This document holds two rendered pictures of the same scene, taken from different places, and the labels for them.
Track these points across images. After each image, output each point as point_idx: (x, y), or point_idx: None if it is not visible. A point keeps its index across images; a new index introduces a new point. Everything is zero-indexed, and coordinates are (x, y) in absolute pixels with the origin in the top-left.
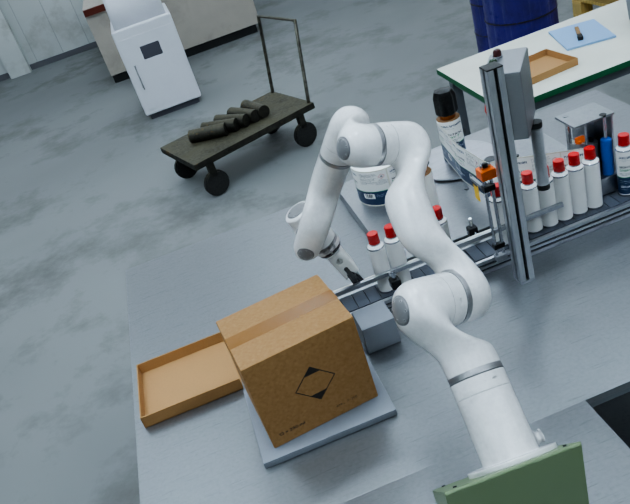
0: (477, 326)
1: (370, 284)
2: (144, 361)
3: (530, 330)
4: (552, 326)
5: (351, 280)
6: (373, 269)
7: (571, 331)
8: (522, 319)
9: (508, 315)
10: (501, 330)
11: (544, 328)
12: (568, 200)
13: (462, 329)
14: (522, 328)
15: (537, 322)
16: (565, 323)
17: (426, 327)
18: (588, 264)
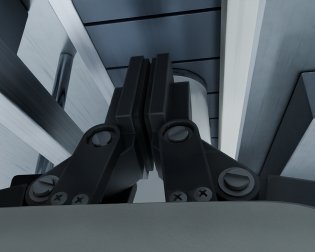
0: (2, 143)
1: (256, 44)
2: None
3: None
4: (1, 181)
5: (82, 142)
6: (163, 197)
7: None
8: (19, 171)
9: (32, 166)
10: None
11: None
12: None
13: None
14: None
15: (11, 177)
16: (7, 186)
17: None
18: None
